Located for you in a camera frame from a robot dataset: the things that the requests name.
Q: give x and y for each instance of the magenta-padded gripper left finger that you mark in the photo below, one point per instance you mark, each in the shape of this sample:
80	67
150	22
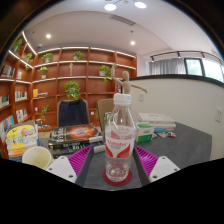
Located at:
61	166

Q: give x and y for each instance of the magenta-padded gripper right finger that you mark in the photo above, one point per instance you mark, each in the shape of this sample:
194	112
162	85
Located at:
163	166

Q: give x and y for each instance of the clear plastic water bottle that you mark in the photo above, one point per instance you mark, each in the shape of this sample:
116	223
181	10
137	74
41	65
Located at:
120	146

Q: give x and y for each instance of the cream ceramic mug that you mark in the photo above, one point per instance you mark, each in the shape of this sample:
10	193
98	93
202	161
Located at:
36	156

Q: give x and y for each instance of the galaxy cover book stack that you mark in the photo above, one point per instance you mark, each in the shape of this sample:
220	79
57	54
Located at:
76	135

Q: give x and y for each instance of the flat round red coaster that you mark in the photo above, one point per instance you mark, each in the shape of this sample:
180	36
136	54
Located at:
128	180

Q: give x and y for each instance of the green and white box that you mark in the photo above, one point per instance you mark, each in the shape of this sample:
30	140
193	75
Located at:
145	133

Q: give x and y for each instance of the white book stack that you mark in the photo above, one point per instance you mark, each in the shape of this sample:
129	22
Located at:
158	120

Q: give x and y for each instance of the chair with dark jacket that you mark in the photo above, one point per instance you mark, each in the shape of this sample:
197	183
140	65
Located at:
73	113

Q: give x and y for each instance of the green and white carton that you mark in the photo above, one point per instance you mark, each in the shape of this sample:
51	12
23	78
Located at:
106	120

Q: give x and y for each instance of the tan upholstered chair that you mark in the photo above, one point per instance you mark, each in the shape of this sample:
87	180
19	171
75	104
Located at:
104	108

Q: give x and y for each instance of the wooden artist mannequin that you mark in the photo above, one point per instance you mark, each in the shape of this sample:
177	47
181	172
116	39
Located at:
126	83

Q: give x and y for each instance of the wooden bookshelf unit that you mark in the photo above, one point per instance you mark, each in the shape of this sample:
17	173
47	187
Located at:
83	71

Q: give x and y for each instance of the grey curtain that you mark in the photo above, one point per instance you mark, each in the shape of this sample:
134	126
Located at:
166	66

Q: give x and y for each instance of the window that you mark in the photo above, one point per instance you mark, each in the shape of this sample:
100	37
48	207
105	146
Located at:
206	68

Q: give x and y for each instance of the recessed ceiling light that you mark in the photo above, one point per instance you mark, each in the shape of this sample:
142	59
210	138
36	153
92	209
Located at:
132	42
48	36

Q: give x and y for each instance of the ceiling air vent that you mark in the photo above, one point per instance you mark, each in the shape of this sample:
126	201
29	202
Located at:
121	20

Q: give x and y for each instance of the branched ceiling lamp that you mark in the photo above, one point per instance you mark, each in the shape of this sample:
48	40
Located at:
125	5

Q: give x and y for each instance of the white wall switch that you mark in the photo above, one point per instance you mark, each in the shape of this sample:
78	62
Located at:
141	97

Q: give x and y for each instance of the white wall socket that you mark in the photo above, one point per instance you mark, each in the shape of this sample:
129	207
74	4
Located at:
218	115

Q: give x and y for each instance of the black track light rail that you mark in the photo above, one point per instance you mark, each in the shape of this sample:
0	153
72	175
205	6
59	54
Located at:
180	53

